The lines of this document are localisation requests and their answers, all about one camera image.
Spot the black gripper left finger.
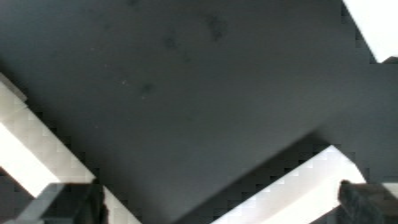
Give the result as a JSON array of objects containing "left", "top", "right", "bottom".
[{"left": 16, "top": 180, "right": 109, "bottom": 224}]

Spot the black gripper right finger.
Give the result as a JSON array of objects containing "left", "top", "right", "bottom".
[{"left": 338, "top": 180, "right": 398, "bottom": 224}]

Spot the white drawer box with tag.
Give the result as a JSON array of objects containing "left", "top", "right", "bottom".
[{"left": 0, "top": 73, "right": 141, "bottom": 224}]

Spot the white base tag plate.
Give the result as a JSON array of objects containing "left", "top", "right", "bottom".
[{"left": 343, "top": 0, "right": 398, "bottom": 63}]

